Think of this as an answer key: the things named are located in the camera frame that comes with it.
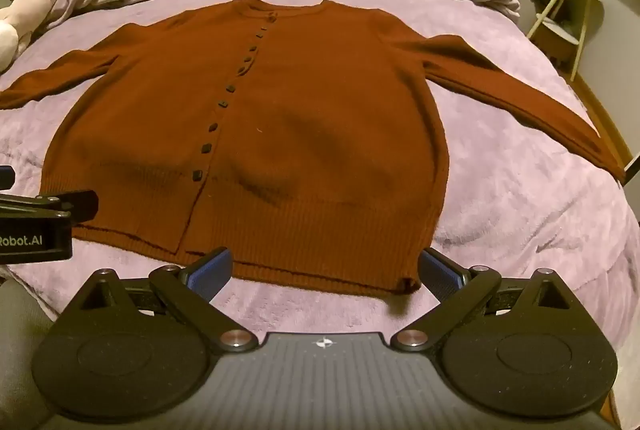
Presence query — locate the rust brown knit cardigan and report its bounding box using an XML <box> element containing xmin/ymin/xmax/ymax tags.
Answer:
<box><xmin>0</xmin><ymin>0</ymin><xmax>627</xmax><ymax>296</ymax></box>

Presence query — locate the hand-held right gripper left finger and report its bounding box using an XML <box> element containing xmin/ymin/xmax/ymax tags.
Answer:
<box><xmin>75</xmin><ymin>247</ymin><xmax>257</xmax><ymax>355</ymax></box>

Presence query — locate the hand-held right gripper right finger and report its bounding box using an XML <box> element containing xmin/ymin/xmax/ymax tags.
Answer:
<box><xmin>390</xmin><ymin>248</ymin><xmax>571</xmax><ymax>353</ymax></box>

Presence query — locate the pale yellow side table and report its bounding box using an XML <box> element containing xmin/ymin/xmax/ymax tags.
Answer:
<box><xmin>525</xmin><ymin>0</ymin><xmax>602</xmax><ymax>83</ymax></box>

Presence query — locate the purple fleece bed blanket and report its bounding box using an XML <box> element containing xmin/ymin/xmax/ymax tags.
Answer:
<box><xmin>0</xmin><ymin>0</ymin><xmax>640</xmax><ymax>353</ymax></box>

